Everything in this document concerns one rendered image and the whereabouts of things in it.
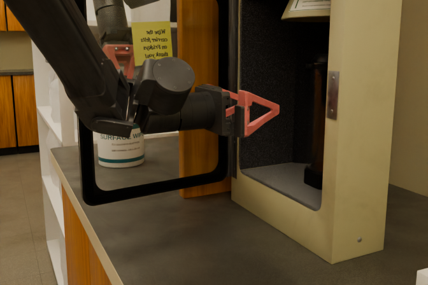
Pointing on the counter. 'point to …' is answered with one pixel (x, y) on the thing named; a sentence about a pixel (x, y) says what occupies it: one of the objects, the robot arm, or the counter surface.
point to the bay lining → (277, 79)
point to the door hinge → (233, 72)
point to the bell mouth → (309, 4)
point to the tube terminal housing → (356, 114)
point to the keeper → (332, 94)
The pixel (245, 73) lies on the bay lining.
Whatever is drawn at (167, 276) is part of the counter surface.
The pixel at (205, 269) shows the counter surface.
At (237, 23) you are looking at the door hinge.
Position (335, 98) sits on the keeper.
